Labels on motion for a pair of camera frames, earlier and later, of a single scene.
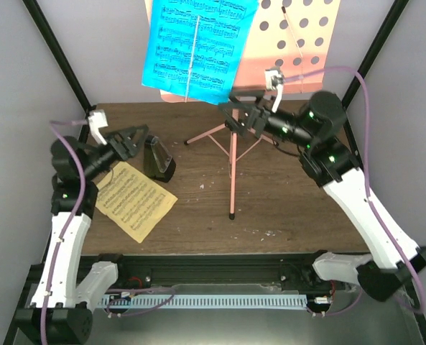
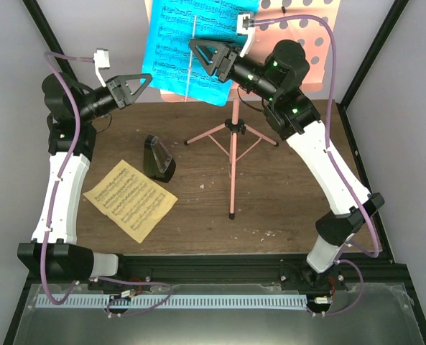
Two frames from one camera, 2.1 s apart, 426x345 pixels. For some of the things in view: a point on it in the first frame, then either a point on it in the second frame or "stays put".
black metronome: x=151 y=167 stays put
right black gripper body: x=259 y=121 -> x=225 y=71
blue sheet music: x=223 y=28 stays put
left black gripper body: x=122 y=154 -> x=121 y=100
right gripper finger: x=238 y=116 -> x=220 y=47
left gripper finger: x=134 y=136 -> x=130 y=97
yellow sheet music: x=135 y=203 stays put
